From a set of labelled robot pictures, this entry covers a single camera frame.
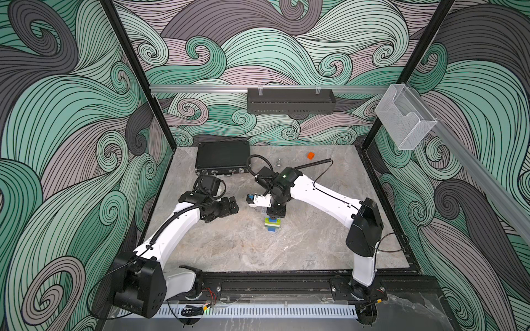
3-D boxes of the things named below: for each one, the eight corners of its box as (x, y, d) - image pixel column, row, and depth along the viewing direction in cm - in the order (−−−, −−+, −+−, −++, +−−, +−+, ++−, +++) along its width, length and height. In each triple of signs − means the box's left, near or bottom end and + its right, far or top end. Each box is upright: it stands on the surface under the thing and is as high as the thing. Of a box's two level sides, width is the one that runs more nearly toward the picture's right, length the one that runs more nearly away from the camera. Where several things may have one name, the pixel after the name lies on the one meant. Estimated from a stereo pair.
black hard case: (192, 176, 108) (190, 170, 104) (201, 146, 123) (199, 140, 119) (248, 176, 108) (247, 170, 104) (249, 146, 123) (249, 140, 119)
